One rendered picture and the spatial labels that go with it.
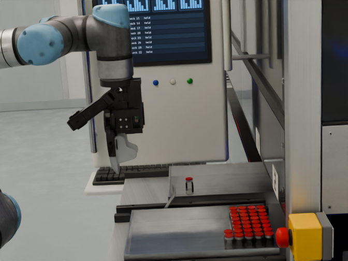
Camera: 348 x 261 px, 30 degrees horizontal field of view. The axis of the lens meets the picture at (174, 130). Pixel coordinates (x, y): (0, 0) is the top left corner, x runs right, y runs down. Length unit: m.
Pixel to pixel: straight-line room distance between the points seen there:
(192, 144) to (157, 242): 0.83
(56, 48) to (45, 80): 5.81
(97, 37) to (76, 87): 5.68
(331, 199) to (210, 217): 0.43
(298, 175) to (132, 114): 0.36
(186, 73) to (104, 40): 0.97
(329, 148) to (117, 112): 0.44
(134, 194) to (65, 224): 2.16
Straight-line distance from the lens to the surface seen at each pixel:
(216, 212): 1.68
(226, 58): 2.04
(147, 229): 1.65
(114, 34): 1.34
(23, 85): 7.11
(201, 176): 1.99
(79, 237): 3.82
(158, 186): 1.94
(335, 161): 1.33
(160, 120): 2.32
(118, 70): 1.35
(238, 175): 2.00
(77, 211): 4.20
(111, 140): 1.38
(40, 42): 1.23
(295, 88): 1.28
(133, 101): 1.38
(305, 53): 1.27
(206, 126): 2.33
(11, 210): 1.59
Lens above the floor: 1.55
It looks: 15 degrees down
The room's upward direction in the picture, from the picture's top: 3 degrees counter-clockwise
